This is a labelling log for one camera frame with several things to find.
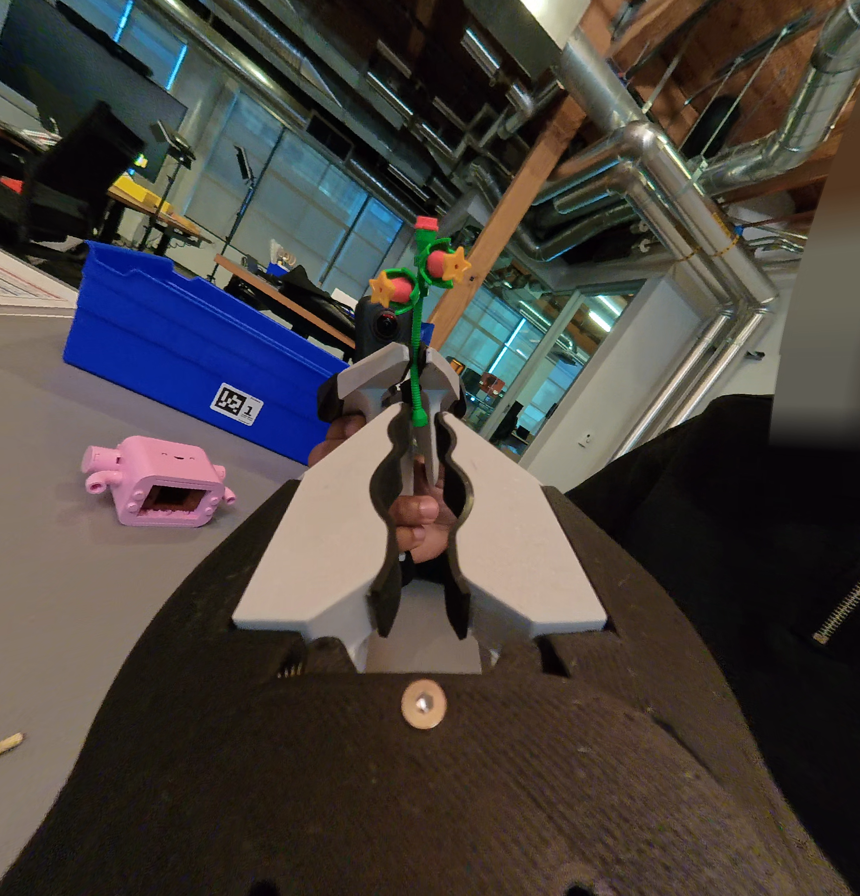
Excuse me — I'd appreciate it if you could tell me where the person's right hand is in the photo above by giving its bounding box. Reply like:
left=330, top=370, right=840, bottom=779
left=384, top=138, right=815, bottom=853
left=307, top=413, right=460, bottom=566

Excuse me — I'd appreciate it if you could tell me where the blue storage bin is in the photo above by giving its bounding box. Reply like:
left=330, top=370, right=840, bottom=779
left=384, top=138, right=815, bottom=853
left=62, top=240, right=352, bottom=464

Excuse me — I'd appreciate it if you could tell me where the black light tripod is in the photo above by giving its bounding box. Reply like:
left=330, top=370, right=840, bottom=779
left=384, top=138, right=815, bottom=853
left=216, top=143, right=259, bottom=260

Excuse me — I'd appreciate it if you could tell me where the black jacket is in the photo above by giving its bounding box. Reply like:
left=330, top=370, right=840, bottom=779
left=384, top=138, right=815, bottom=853
left=566, top=395, right=860, bottom=896

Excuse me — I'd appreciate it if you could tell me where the laminated instruction sheet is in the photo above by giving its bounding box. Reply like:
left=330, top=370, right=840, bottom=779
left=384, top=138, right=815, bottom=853
left=0, top=240, right=78, bottom=309

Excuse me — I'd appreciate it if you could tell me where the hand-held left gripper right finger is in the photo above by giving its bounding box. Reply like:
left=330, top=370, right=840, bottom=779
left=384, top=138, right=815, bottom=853
left=436, top=412, right=609, bottom=672

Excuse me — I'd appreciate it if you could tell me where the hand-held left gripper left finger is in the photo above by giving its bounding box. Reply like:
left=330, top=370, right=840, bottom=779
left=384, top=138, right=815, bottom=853
left=232, top=403, right=411, bottom=673

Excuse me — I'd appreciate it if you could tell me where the black office chair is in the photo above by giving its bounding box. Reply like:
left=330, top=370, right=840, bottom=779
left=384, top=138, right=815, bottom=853
left=0, top=101, right=147, bottom=246

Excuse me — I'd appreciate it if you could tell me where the black monitor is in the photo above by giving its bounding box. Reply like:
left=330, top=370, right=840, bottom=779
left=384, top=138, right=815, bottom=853
left=0, top=0, right=189, bottom=183

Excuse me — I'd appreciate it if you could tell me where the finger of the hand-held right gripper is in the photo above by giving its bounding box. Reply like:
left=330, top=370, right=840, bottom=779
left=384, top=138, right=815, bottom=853
left=419, top=346, right=466, bottom=485
left=335, top=348, right=413, bottom=422

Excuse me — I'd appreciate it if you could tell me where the pink brick figure pot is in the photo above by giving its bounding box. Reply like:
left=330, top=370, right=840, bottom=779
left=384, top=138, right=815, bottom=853
left=81, top=435, right=237, bottom=528

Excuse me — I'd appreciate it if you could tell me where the black bag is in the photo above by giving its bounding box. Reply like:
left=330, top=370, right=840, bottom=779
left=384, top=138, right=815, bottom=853
left=279, top=265, right=361, bottom=330

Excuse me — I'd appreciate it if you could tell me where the wooden table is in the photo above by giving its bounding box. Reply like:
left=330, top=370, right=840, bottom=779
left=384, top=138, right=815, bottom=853
left=213, top=253, right=357, bottom=351

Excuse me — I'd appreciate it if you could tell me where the green flower stem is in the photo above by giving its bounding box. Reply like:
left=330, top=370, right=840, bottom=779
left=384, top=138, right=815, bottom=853
left=369, top=216, right=473, bottom=429

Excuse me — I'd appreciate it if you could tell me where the wooden ceiling beam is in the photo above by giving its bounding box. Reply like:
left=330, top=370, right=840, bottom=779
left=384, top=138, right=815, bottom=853
left=426, top=94, right=588, bottom=347

